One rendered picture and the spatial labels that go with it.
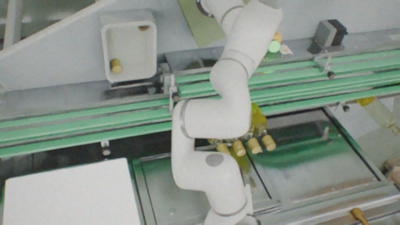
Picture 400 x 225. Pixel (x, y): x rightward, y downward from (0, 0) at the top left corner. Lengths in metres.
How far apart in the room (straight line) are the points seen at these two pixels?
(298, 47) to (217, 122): 0.85
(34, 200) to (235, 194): 0.74
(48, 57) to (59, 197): 0.47
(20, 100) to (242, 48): 0.82
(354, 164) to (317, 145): 0.16
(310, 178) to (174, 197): 0.53
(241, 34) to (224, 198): 0.36
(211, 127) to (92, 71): 0.72
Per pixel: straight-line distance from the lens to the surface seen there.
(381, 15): 1.79
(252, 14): 0.84
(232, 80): 0.72
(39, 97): 1.34
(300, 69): 1.43
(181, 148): 0.76
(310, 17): 1.55
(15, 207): 1.29
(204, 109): 0.73
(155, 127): 1.31
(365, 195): 1.44
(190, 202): 1.23
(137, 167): 1.30
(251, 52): 0.82
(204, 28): 1.24
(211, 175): 0.72
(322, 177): 1.46
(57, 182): 1.31
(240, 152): 1.21
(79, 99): 1.30
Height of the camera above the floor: 1.83
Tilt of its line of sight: 42 degrees down
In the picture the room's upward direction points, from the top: 156 degrees clockwise
